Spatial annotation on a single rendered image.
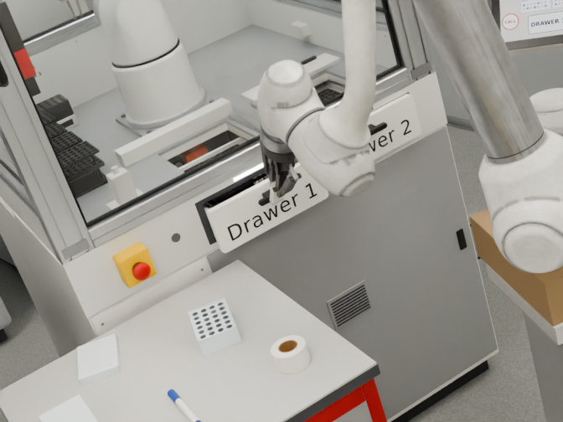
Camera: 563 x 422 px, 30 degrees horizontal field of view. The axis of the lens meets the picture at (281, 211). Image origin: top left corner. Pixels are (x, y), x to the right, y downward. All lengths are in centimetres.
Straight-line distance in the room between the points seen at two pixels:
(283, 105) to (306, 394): 54
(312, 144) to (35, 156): 61
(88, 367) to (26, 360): 170
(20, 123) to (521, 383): 160
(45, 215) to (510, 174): 101
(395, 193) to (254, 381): 80
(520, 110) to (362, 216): 98
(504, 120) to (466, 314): 131
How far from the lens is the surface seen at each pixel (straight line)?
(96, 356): 228
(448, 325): 291
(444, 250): 281
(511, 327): 326
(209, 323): 220
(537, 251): 172
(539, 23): 261
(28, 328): 413
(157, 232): 236
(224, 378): 208
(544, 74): 402
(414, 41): 258
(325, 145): 190
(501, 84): 168
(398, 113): 257
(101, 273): 234
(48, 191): 224
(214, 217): 232
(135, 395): 214
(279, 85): 195
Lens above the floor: 195
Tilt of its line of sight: 27 degrees down
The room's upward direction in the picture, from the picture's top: 18 degrees counter-clockwise
